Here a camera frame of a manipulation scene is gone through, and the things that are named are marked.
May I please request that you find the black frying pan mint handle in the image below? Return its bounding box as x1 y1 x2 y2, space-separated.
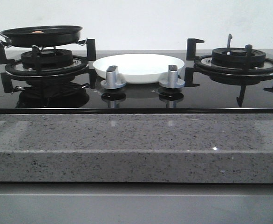
0 25 82 48

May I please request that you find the black pan support grate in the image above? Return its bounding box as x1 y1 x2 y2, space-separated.
186 34 273 79
0 39 96 79

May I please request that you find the right black pan support grate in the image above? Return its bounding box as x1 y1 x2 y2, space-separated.
186 34 273 79

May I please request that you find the white plate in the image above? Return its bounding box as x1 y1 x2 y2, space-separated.
93 54 184 84

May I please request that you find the left silver stove knob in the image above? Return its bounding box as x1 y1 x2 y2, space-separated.
101 65 126 90

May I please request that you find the right black gas burner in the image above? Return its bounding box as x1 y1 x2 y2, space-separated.
211 48 266 68

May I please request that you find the left black pan support grate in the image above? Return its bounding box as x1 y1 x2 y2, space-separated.
0 39 96 79

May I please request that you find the black gas burner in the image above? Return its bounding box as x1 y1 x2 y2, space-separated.
211 48 266 68
21 49 73 70

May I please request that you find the left black gas burner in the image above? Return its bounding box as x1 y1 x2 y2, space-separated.
21 49 73 70

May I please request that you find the black glass gas cooktop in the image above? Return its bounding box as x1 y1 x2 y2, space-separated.
0 61 273 114

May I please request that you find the right silver stove knob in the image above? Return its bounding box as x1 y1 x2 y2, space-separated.
159 65 185 89

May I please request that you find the silver stove knob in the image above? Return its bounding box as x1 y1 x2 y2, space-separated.
101 65 126 90
159 65 185 89

